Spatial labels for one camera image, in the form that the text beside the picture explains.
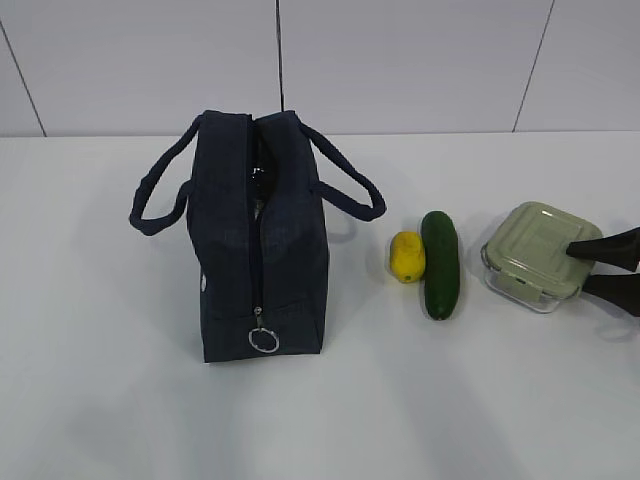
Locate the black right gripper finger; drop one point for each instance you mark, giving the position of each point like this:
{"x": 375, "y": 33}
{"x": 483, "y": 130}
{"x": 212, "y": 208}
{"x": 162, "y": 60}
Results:
{"x": 620, "y": 290}
{"x": 620, "y": 250}

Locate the navy blue lunch bag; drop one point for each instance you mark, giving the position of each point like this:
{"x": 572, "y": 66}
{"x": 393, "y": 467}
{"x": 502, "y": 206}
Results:
{"x": 252, "y": 193}

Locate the green cucumber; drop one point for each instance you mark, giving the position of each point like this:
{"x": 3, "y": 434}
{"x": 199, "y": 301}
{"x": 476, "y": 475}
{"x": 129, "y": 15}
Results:
{"x": 442, "y": 272}

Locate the yellow lemon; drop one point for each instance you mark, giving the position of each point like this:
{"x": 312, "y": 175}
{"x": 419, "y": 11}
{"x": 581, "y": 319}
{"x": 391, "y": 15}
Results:
{"x": 407, "y": 258}

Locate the glass container with green lid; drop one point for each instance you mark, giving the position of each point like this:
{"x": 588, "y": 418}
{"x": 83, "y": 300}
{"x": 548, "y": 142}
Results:
{"x": 525, "y": 260}

